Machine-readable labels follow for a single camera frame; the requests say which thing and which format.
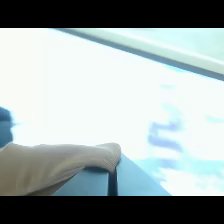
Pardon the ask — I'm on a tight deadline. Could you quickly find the silver frame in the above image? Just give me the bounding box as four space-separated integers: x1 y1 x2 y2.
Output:
54 28 224 82

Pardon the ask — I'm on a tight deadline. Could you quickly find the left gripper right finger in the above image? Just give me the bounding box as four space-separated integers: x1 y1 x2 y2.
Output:
116 153 172 196

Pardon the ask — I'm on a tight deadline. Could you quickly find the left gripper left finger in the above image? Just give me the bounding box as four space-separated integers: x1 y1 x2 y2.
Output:
54 166 117 196

